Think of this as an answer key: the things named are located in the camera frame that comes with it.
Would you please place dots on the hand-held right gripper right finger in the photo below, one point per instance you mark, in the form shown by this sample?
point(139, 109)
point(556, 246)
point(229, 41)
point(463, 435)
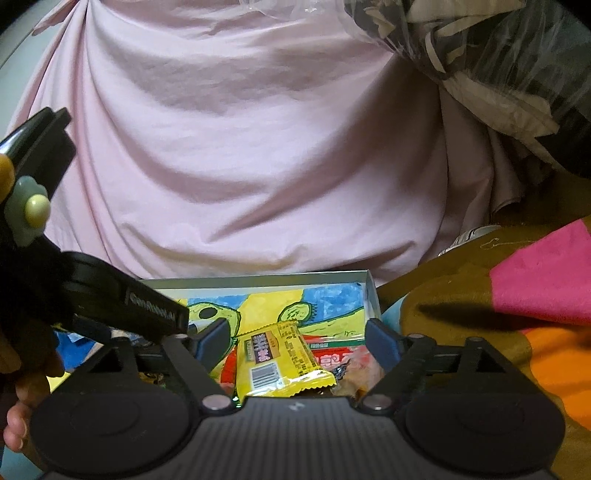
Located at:
point(381, 344)

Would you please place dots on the grey cardboard tray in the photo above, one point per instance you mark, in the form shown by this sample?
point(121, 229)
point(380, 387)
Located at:
point(277, 279)

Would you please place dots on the pale flower charm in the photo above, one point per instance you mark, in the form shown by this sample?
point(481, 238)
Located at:
point(34, 210)

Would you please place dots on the clear plastic bag of clothes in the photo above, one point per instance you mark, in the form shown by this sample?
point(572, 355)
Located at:
point(485, 46)

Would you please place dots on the colourful striped bed sheet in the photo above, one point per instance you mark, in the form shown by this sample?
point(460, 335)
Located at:
point(531, 277)

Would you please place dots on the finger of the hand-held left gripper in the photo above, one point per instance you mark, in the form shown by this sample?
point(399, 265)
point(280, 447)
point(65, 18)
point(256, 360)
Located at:
point(94, 331)

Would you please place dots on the cartoon drawing paper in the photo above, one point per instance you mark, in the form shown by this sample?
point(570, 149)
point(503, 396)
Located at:
point(272, 309)

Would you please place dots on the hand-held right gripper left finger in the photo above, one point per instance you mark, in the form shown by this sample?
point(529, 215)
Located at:
point(213, 344)

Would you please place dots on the person's left hand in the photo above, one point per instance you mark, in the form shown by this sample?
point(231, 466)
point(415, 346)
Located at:
point(16, 429)

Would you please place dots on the yellow snack packet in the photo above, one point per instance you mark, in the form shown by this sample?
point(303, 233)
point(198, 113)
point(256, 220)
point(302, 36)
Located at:
point(277, 360)

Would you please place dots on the pink cloth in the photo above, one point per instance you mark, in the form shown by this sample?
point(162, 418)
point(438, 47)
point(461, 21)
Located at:
point(254, 138)

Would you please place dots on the red spicy strip packet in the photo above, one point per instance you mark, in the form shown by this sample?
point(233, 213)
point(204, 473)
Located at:
point(337, 353)

